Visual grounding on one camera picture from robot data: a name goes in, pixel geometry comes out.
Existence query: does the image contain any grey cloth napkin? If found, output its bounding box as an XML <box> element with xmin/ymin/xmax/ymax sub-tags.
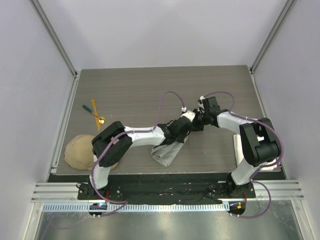
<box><xmin>151</xmin><ymin>142</ymin><xmax>184</xmax><ymax>167</ymax></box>

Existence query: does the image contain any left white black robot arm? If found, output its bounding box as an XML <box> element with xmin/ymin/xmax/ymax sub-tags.
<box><xmin>89</xmin><ymin>115</ymin><xmax>193</xmax><ymax>200</ymax></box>

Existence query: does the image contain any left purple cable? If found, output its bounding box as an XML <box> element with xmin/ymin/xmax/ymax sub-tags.
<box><xmin>90</xmin><ymin>91</ymin><xmax>187</xmax><ymax>217</ymax></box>

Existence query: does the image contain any white slotted cable duct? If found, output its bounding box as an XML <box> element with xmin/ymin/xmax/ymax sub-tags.
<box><xmin>42</xmin><ymin>202</ymin><xmax>230</xmax><ymax>213</ymax></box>

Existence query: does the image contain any beige cap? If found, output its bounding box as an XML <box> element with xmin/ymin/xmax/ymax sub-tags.
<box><xmin>62</xmin><ymin>134</ymin><xmax>120</xmax><ymax>171</ymax></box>

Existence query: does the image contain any aluminium frame post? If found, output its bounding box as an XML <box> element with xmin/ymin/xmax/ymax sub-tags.
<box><xmin>29</xmin><ymin>0</ymin><xmax>78</xmax><ymax>78</ymax></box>
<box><xmin>249</xmin><ymin>0</ymin><xmax>297</xmax><ymax>75</ymax></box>

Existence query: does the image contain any left aluminium frame post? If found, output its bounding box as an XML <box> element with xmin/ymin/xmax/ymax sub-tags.
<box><xmin>29</xmin><ymin>0</ymin><xmax>78</xmax><ymax>78</ymax></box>

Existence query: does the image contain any right aluminium frame post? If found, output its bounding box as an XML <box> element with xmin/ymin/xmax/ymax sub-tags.
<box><xmin>249</xmin><ymin>0</ymin><xmax>297</xmax><ymax>75</ymax></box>

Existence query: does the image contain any white folded towel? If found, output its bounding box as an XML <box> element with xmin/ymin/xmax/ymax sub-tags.
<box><xmin>233</xmin><ymin>134</ymin><xmax>281</xmax><ymax>172</ymax></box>

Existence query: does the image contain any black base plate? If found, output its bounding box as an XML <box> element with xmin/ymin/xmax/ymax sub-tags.
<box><xmin>76</xmin><ymin>173</ymin><xmax>256</xmax><ymax>205</ymax></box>

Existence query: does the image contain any purple cable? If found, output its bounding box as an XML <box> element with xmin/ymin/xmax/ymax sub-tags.
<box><xmin>90</xmin><ymin>91</ymin><xmax>187</xmax><ymax>217</ymax></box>
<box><xmin>203</xmin><ymin>91</ymin><xmax>285</xmax><ymax>218</ymax></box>

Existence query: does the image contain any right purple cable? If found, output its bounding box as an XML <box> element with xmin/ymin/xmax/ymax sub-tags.
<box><xmin>203</xmin><ymin>91</ymin><xmax>285</xmax><ymax>218</ymax></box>

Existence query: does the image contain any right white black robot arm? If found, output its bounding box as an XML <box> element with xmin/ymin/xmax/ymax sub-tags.
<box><xmin>192</xmin><ymin>108</ymin><xmax>284</xmax><ymax>198</ymax></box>

